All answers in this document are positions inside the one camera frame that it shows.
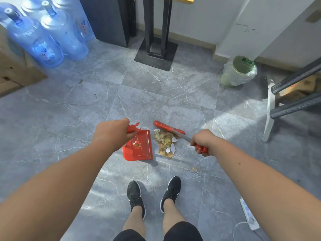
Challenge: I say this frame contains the person's left hand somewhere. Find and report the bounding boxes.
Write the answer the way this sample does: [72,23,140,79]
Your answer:
[92,118,138,153]

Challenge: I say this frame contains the person's right hand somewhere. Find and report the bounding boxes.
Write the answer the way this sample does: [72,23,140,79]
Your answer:
[190,129,219,157]

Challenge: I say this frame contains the red plastic dustpan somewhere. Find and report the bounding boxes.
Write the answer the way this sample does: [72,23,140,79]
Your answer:
[122,122,153,162]

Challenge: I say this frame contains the red hand broom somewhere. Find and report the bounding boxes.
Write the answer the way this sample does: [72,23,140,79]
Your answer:
[153,120,208,153]

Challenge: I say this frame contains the person's left forearm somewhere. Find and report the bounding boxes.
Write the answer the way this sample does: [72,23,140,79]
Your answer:
[0,139,113,241]

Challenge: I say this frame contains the person's right forearm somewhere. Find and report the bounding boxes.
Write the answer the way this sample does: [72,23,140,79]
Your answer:
[208,137,321,241]

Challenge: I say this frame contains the pile of food scraps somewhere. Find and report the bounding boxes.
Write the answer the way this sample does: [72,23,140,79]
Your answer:
[153,128,178,159]

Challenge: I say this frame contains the person's right black shoe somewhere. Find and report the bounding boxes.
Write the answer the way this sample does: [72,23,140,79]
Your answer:
[160,176,182,213]

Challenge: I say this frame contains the person's black shoe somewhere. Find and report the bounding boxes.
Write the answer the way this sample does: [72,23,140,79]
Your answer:
[127,180,146,220]
[160,176,182,213]

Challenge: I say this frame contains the person's left black shoe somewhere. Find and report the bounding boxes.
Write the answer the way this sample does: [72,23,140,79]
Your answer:
[127,180,146,220]

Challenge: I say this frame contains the person's right leg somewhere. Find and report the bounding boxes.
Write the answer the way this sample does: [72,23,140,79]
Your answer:
[163,198,185,235]

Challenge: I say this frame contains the person's leg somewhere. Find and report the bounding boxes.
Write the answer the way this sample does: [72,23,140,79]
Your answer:
[122,205,146,239]
[163,198,185,235]

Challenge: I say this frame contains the white power strip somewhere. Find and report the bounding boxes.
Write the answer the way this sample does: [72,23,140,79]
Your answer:
[239,197,260,231]

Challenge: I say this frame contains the person's left leg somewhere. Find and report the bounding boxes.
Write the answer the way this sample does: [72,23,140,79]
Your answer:
[122,205,146,239]

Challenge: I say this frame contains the green bin with plastic bag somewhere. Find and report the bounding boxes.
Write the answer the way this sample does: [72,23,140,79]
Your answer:
[220,56,258,87]

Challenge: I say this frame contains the black shorts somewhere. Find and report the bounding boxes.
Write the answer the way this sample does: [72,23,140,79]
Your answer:
[113,221,204,241]

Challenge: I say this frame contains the black metal table stand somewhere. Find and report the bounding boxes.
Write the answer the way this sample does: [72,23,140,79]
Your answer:
[134,0,179,72]

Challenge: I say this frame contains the white chair with black bars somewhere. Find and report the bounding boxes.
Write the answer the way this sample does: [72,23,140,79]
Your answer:
[261,56,321,142]

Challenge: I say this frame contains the dark grey cabinet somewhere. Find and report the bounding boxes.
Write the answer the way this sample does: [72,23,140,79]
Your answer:
[78,0,137,47]

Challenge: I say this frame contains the blue water jug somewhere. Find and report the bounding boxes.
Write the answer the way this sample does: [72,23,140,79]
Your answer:
[0,2,65,68]
[53,0,96,43]
[40,0,89,61]
[21,0,49,16]

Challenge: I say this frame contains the cardboard box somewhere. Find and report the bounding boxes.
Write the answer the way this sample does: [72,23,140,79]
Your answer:
[278,74,321,97]

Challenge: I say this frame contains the wooden crate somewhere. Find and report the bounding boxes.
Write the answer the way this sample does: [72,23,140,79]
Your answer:
[0,24,48,98]

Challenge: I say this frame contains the white cable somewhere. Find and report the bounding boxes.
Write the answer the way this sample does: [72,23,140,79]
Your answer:
[232,221,264,241]

